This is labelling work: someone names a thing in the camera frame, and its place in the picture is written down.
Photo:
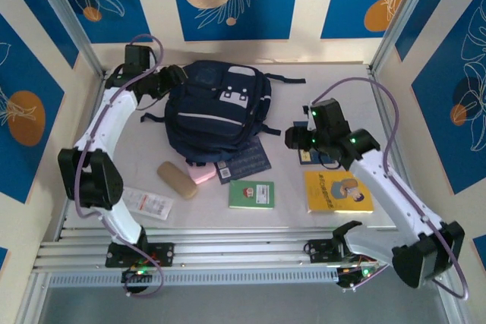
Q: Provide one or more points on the navy blue student backpack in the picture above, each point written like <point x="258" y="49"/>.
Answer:
<point x="212" y="111"/>

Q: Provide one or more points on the yellow book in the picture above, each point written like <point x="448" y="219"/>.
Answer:
<point x="322" y="195"/>

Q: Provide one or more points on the dark book with text cover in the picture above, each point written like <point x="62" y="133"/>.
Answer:
<point x="247" y="161"/>

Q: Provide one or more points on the small green book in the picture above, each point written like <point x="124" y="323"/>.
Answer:
<point x="243" y="195"/>

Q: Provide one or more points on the pink pencil case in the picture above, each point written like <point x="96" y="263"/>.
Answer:
<point x="203" y="176"/>

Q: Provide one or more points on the tan glasses case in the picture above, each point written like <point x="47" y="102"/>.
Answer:
<point x="176" y="180"/>

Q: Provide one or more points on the white plastic packet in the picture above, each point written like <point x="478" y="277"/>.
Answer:
<point x="152" y="204"/>

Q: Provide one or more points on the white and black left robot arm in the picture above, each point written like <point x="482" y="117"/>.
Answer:
<point x="110" y="123"/>

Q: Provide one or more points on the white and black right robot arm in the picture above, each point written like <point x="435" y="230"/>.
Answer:
<point x="395" y="195"/>

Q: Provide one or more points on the blue poster white flower outline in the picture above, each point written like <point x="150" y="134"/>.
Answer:
<point x="114" y="16"/>

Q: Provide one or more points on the blue poster beige circle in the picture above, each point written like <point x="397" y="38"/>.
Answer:
<point x="266" y="16"/>

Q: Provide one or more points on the blue poster dark circle flower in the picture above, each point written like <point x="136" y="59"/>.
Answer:
<point x="436" y="130"/>

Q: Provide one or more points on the black base electronics board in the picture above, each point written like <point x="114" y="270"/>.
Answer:
<point x="133" y="276"/>
<point x="351" y="276"/>

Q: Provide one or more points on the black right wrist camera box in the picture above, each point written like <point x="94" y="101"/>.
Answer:
<point x="330" y="115"/>

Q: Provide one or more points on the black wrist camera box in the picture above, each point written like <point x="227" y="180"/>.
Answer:
<point x="137" y="57"/>
<point x="330" y="115"/>

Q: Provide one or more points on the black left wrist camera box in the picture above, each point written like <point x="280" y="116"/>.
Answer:
<point x="137" y="57"/>

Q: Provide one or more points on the aluminium table side rail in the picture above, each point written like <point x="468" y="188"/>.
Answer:
<point x="376" y="89"/>
<point x="61" y="225"/>

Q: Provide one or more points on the aluminium frame post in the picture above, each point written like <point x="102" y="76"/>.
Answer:
<point x="68" y="16"/>
<point x="30" y="301"/>
<point x="453" y="312"/>
<point x="402" y="16"/>

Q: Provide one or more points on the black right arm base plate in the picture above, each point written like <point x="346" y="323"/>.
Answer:
<point x="317" y="252"/>

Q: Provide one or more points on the aluminium rail frame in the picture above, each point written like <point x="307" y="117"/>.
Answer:
<point x="235" y="252"/>

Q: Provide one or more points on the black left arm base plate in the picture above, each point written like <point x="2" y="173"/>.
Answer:
<point x="167" y="253"/>

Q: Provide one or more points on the aluminium lower frame post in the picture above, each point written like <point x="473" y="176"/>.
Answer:
<point x="453" y="312"/>
<point x="30" y="301"/>

